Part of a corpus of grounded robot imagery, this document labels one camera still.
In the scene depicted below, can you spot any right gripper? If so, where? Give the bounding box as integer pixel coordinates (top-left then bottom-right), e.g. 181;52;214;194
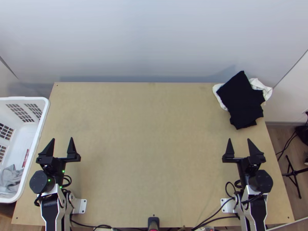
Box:
222;138;267;186

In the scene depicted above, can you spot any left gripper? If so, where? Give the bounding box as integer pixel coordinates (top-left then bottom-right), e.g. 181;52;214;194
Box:
36;137;82;185

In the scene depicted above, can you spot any dark t-shirt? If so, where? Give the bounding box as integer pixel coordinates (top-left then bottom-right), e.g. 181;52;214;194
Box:
216;70;265;131

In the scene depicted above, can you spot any white t-shirt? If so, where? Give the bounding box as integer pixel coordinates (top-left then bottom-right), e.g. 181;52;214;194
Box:
212;78;273;112

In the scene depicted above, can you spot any white laundry basket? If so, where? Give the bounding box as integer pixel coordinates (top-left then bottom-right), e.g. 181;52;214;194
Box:
0;97;50;204

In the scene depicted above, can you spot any black tripod stand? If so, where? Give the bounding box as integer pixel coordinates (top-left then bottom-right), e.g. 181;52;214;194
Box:
282;155;308;199

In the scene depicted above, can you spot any grey garment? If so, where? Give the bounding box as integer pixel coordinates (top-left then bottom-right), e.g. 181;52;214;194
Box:
0;164;25;193

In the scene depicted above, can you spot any black cable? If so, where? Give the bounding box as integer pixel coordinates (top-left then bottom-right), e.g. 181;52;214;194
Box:
61;175;73;191
275;132;300;162
225;180;242;201

